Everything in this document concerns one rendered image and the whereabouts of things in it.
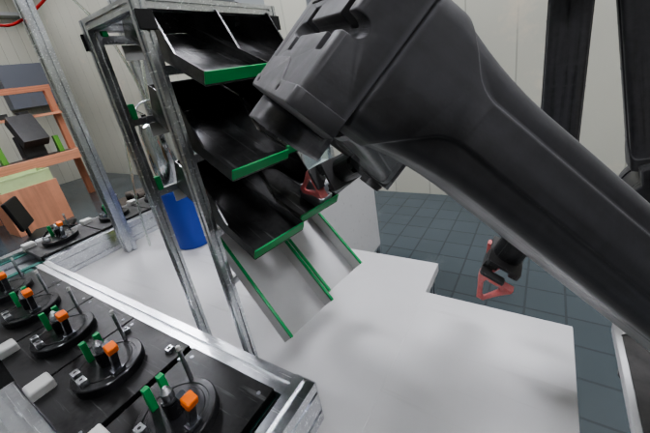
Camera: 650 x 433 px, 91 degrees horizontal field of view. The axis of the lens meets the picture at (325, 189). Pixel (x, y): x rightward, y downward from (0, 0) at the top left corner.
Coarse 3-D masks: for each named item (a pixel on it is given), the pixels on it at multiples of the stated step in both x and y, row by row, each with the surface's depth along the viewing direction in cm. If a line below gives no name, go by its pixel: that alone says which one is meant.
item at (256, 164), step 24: (192, 96) 73; (216, 96) 73; (192, 120) 70; (216, 120) 72; (240, 120) 70; (192, 144) 61; (216, 144) 64; (240, 144) 66; (264, 144) 67; (240, 168) 56; (264, 168) 60
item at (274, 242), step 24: (216, 168) 80; (216, 192) 75; (240, 192) 76; (264, 192) 74; (216, 216) 66; (240, 216) 70; (264, 216) 71; (288, 216) 71; (240, 240) 62; (264, 240) 65
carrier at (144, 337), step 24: (96, 336) 72; (120, 336) 80; (144, 336) 79; (168, 336) 77; (96, 360) 68; (120, 360) 70; (144, 360) 72; (168, 360) 70; (48, 384) 68; (72, 384) 66; (96, 384) 65; (120, 384) 66; (144, 384) 65; (48, 408) 64; (72, 408) 63; (96, 408) 62; (120, 408) 61; (72, 432) 58
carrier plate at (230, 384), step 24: (192, 360) 69; (216, 360) 68; (168, 384) 64; (216, 384) 63; (240, 384) 62; (264, 384) 61; (240, 408) 57; (264, 408) 58; (120, 432) 57; (216, 432) 54; (240, 432) 53
